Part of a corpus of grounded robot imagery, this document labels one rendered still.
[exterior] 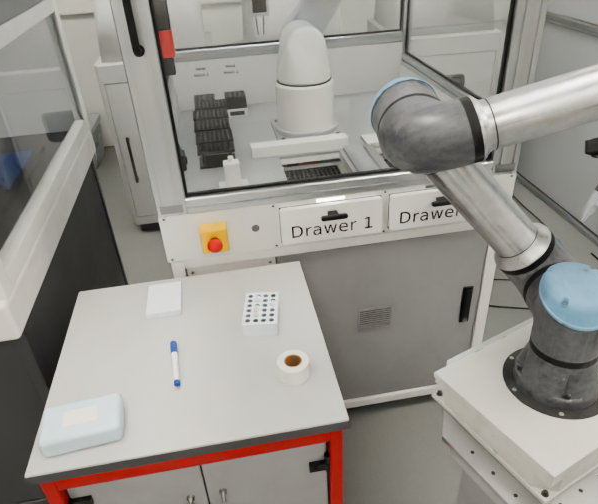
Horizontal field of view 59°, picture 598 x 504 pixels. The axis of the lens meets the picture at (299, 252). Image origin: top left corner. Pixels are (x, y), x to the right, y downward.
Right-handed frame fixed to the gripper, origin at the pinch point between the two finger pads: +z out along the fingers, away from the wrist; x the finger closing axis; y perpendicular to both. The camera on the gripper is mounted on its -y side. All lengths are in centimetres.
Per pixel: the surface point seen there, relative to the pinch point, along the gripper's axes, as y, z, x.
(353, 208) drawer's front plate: -59, 26, 1
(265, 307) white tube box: -47, 50, -27
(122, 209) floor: -278, 132, 23
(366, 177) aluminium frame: -60, 17, 2
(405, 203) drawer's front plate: -54, 20, 14
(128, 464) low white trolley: -26, 70, -63
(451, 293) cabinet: -47, 47, 47
